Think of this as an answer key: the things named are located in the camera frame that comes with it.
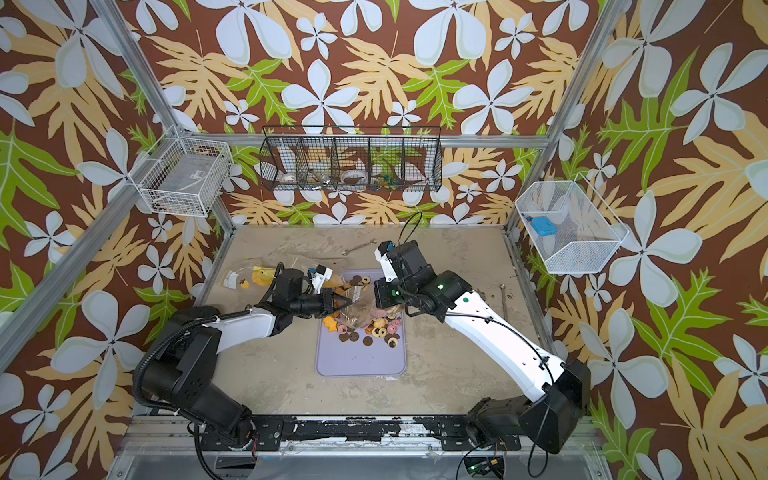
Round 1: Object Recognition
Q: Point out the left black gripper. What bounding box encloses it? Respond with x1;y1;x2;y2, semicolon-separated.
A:
290;288;352;317

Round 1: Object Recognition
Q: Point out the clear bag of cookies back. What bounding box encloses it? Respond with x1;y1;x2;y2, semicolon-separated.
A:
341;284;378;329

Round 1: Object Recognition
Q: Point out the ziploc bag with cookies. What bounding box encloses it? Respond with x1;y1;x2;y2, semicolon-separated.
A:
222;258;276;290

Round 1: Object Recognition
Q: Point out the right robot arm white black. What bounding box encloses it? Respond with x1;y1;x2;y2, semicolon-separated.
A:
374;271;591;454

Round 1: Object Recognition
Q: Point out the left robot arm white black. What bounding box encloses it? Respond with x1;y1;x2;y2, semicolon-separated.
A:
132;263;354;447

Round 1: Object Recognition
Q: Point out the pile of poured cookies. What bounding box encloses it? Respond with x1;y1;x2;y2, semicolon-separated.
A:
322;273;403;349

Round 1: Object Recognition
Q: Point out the lavender plastic tray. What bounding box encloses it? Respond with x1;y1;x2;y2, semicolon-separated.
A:
315;269;407;377

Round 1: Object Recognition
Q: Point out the silver wrench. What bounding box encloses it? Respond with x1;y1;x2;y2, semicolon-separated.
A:
340;239;377;256

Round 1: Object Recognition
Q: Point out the metal rod tool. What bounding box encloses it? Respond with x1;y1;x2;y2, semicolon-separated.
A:
498;283;509;323

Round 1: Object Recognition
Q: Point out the blue object in basket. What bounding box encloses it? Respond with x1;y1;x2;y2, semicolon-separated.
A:
528;217;558;237

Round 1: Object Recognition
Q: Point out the white mesh basket right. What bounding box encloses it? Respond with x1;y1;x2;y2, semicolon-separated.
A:
515;174;630;276

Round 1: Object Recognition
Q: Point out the black wire basket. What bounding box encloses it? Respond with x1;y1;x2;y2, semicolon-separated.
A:
257;125;444;192

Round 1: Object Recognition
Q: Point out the black mounting rail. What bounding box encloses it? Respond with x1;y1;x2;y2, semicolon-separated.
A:
251;414;521;451

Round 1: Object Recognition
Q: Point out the white wire basket left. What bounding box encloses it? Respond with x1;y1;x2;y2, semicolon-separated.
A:
130;127;233;218

